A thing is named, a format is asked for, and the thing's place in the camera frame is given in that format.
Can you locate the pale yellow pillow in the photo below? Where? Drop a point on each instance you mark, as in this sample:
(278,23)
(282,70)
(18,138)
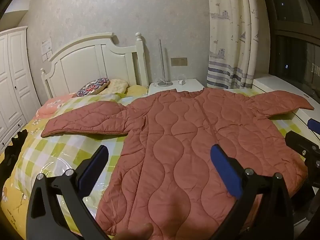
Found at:
(116,86)

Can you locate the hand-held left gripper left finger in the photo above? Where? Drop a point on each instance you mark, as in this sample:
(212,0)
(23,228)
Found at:
(96,163)

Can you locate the small white charger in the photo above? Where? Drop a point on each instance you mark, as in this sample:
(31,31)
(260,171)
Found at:
(181,81)

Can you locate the white window sill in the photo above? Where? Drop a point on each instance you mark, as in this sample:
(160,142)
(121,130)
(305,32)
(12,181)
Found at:
(275,85)

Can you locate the golden wall socket panel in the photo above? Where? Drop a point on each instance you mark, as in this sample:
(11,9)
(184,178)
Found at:
(179,61)

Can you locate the red quilted jacket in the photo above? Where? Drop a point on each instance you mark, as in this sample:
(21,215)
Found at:
(175,142)

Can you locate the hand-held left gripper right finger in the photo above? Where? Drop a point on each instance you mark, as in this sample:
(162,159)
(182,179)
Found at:
(225,172)

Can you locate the patterned round cushion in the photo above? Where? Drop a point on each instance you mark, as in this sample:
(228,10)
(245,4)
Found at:
(92,87)

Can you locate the person's left hand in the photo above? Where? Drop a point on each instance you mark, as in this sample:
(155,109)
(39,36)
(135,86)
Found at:
(140,235)

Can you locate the pink floral pillow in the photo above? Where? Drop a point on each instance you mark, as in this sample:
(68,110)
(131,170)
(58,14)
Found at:
(52,106)

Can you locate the dark window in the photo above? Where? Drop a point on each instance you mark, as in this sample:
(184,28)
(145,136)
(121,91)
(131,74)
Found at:
(295,55)

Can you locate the white slim table lamp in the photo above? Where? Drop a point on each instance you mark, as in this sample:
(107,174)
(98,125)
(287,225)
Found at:
(160,62)

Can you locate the yellow floral bedsheet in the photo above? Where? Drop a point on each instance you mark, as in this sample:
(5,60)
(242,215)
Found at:
(8,205)

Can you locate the white wooden headboard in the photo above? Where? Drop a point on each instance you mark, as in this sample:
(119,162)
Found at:
(100,60)

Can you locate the boat print curtain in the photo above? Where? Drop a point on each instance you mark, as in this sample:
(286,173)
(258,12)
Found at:
(230,42)

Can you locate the white nightstand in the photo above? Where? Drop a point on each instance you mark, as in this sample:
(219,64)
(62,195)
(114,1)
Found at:
(190,86)

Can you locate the green plaid bed cover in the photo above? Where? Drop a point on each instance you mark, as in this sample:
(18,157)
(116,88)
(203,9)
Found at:
(62,150)

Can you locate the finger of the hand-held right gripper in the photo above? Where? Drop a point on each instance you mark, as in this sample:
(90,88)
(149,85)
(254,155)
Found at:
(314,124)
(300,141)

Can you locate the paper sheets on wall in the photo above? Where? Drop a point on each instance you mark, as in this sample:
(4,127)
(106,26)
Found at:
(47,48)

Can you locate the white wardrobe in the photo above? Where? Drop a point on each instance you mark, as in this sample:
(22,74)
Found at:
(15,80)

